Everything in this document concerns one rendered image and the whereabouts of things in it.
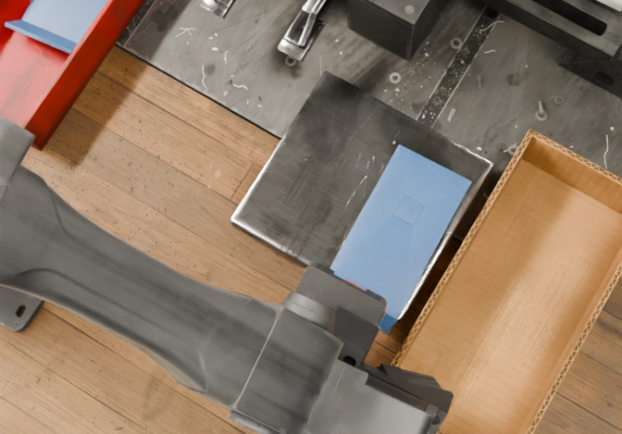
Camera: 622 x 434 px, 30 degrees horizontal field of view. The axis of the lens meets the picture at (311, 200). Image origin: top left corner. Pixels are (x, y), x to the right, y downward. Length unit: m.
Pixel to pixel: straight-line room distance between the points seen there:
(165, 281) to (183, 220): 0.37
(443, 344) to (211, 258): 0.21
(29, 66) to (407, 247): 0.38
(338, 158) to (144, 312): 0.40
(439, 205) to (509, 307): 0.10
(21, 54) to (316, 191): 0.30
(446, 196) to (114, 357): 0.31
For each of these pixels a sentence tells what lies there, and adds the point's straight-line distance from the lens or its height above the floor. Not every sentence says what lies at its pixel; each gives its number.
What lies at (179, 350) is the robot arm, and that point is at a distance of 0.66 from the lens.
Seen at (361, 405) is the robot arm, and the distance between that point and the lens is 0.75.
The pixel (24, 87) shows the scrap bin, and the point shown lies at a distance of 1.08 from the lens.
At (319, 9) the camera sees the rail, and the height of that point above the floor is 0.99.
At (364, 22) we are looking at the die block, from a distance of 1.03.
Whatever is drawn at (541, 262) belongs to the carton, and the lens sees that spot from 1.01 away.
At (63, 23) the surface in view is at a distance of 1.09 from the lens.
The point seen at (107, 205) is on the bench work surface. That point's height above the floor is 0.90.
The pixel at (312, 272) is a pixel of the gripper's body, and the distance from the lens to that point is 0.86.
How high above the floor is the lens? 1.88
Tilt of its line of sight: 75 degrees down
